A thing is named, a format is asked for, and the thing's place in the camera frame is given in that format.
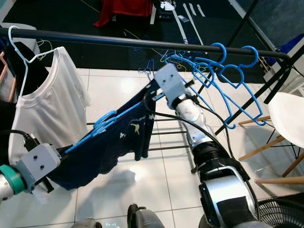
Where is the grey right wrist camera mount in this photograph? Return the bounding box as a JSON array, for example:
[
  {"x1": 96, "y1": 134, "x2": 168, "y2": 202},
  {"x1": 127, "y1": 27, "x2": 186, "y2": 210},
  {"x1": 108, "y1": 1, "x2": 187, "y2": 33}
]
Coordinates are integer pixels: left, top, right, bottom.
[{"x1": 154, "y1": 63, "x2": 190, "y2": 107}]

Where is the blue plastic hanger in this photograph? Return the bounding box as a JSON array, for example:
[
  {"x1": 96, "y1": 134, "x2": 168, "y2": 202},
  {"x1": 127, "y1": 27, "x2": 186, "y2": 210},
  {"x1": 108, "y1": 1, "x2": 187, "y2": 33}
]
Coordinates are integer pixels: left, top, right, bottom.
[
  {"x1": 138, "y1": 58, "x2": 156, "y2": 86},
  {"x1": 164, "y1": 43, "x2": 257, "y2": 122},
  {"x1": 64, "y1": 93, "x2": 164, "y2": 155},
  {"x1": 190, "y1": 45, "x2": 269, "y2": 130}
]

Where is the black floor mat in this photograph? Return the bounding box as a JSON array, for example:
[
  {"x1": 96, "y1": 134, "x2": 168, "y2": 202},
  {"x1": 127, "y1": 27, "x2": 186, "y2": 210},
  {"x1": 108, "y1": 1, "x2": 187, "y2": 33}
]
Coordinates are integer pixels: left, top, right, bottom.
[{"x1": 2, "y1": 0, "x2": 304, "y2": 72}]

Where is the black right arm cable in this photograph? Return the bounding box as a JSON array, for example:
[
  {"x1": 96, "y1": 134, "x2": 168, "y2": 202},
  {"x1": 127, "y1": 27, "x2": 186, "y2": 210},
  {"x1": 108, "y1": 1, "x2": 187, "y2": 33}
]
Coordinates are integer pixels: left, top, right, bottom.
[{"x1": 142, "y1": 93, "x2": 236, "y2": 160}]

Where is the pink plastic hanger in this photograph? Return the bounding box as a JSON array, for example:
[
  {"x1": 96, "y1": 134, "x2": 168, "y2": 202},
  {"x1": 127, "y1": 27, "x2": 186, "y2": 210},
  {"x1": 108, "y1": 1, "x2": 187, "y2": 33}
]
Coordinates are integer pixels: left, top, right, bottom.
[{"x1": 0, "y1": 51, "x2": 12, "y2": 103}]

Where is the grey right robot leg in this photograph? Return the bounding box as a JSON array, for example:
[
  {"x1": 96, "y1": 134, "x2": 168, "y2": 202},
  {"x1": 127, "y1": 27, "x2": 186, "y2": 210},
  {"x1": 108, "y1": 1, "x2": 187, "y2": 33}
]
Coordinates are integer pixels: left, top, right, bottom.
[{"x1": 127, "y1": 204, "x2": 164, "y2": 228}]

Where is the red shirt yellow print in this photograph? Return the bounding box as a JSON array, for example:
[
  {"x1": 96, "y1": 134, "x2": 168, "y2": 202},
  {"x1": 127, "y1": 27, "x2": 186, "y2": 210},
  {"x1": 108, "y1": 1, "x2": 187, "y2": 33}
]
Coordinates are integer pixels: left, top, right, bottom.
[{"x1": 94, "y1": 0, "x2": 155, "y2": 28}]

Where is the grey robot leg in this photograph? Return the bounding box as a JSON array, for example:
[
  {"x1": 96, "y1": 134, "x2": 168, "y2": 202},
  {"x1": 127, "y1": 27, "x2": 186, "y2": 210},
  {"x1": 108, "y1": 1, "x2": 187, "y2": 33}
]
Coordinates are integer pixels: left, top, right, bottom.
[
  {"x1": 127, "y1": 204, "x2": 164, "y2": 228},
  {"x1": 71, "y1": 218, "x2": 100, "y2": 228}
]

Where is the white shell chair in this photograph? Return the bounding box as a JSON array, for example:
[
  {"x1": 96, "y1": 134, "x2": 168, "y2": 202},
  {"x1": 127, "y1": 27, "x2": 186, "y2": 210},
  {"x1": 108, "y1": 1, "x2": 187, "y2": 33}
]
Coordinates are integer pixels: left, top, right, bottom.
[{"x1": 237, "y1": 93, "x2": 304, "y2": 186}]

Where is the black metal clothes rack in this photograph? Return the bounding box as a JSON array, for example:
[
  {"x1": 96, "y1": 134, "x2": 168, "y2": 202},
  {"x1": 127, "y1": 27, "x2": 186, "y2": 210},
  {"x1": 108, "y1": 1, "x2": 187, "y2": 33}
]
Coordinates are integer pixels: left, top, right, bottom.
[{"x1": 0, "y1": 0, "x2": 304, "y2": 174}]

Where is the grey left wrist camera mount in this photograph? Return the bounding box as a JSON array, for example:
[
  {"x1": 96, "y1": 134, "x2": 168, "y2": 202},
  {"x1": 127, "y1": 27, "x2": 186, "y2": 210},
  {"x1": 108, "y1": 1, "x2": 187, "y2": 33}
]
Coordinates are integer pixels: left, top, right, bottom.
[{"x1": 15, "y1": 142, "x2": 62, "y2": 193}]

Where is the grey left robot leg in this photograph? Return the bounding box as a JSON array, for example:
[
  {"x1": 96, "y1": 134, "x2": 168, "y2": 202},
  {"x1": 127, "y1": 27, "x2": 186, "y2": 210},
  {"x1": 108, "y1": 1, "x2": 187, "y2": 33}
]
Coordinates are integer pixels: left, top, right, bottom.
[{"x1": 71, "y1": 218, "x2": 100, "y2": 228}]

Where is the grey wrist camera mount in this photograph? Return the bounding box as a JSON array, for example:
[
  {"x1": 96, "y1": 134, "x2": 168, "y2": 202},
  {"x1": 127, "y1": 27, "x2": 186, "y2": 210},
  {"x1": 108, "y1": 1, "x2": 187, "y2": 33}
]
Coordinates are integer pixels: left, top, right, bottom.
[
  {"x1": 154, "y1": 63, "x2": 190, "y2": 107},
  {"x1": 15, "y1": 142, "x2": 62, "y2": 193}
]

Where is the pale teal plastic hanger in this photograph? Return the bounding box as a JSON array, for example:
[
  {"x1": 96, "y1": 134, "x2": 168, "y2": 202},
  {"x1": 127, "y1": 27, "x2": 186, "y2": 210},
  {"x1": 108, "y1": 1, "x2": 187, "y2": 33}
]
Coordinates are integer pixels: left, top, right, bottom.
[{"x1": 159, "y1": 47, "x2": 186, "y2": 65}]

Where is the black floor fan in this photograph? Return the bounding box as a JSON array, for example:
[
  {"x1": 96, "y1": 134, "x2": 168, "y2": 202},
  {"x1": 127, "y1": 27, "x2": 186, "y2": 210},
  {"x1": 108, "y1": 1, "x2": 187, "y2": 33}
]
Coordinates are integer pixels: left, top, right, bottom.
[{"x1": 256, "y1": 195, "x2": 304, "y2": 228}]

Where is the plain black garment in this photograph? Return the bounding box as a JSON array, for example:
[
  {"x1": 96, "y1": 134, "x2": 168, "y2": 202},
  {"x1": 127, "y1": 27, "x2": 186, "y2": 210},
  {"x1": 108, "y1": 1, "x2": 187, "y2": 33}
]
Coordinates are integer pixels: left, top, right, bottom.
[{"x1": 0, "y1": 42, "x2": 38, "y2": 162}]

